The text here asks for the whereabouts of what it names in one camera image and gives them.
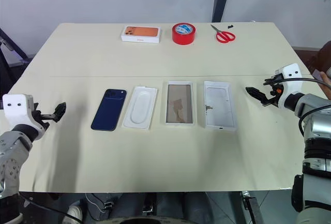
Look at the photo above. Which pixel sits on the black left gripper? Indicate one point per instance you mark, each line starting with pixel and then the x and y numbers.
pixel 41 116

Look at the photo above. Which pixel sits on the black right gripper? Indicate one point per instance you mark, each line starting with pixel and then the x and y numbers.
pixel 276 95

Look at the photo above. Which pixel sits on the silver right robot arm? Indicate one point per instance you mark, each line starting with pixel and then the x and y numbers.
pixel 318 128

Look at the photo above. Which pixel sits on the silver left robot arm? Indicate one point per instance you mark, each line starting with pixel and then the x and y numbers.
pixel 13 151

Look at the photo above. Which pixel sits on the white phone box lid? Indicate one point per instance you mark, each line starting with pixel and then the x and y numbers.
pixel 219 103

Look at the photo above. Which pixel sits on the white box base brown inside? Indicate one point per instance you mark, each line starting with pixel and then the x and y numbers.
pixel 179 103

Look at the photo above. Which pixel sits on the white box orange phone print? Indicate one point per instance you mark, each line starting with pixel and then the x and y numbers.
pixel 141 34

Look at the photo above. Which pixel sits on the person's bare hand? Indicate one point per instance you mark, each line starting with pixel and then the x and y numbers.
pixel 326 78

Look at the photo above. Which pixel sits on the dark blue smartphone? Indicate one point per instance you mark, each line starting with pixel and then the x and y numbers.
pixel 109 110

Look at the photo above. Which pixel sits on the person in brown clothing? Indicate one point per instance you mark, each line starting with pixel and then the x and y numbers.
pixel 322 56

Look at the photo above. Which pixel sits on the white moulded tray insert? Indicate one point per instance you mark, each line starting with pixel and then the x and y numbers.
pixel 141 107

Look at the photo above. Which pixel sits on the red tape roll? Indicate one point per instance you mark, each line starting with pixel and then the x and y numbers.
pixel 183 33

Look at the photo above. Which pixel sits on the white shoe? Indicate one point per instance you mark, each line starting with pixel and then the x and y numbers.
pixel 75 212

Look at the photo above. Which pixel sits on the black metal table leg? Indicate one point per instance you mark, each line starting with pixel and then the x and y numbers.
pixel 249 206

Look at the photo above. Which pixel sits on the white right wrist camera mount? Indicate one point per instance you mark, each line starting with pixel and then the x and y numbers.
pixel 292 72

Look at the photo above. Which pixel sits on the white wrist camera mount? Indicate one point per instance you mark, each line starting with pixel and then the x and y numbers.
pixel 16 110
pixel 292 72

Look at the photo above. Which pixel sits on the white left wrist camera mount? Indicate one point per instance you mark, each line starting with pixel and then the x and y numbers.
pixel 16 110

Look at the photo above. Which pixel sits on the black metal stand frame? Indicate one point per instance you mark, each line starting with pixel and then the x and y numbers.
pixel 10 49

